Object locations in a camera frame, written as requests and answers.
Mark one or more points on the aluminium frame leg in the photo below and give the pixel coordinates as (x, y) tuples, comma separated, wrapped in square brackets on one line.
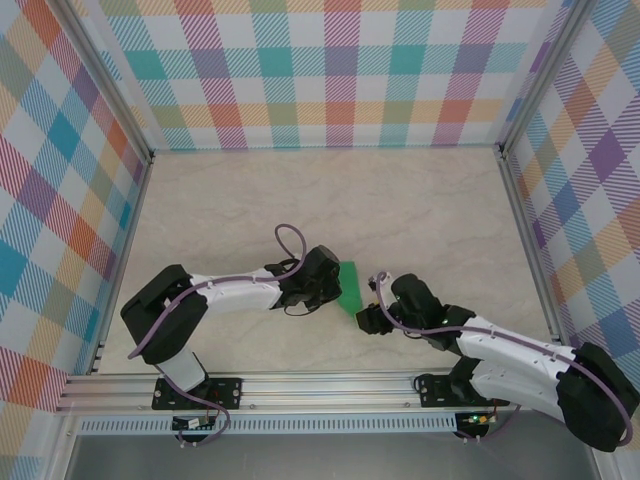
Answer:
[(62, 450), (605, 467)]

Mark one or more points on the green paper sheet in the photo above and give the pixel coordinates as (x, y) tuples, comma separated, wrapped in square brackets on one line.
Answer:
[(350, 290)]

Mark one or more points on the long aluminium mounting rail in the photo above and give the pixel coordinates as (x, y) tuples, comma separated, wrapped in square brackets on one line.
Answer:
[(325, 390)]

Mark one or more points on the grey metal shelf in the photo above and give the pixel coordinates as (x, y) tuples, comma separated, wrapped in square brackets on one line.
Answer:
[(325, 457)]

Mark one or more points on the small green-lit circuit board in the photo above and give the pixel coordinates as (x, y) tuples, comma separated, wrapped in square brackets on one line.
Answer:
[(477, 419)]

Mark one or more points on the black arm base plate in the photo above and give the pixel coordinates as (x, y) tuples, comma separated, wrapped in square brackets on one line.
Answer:
[(432, 392), (230, 392)]

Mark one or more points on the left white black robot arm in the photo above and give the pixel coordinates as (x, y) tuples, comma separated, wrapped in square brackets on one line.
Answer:
[(240, 295)]

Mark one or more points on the aluminium table side rail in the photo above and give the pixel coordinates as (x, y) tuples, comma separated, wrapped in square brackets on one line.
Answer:
[(524, 225), (131, 222)]

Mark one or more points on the small black circuit board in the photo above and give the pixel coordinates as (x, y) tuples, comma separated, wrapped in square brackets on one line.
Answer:
[(192, 424)]

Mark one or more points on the aluminium frame post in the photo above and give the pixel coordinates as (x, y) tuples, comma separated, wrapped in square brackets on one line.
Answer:
[(115, 85), (540, 75)]

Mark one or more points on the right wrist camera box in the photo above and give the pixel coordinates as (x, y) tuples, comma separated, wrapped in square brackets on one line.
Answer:
[(374, 285)]

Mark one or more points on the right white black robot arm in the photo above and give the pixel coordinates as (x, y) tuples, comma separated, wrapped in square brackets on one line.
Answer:
[(515, 360)]

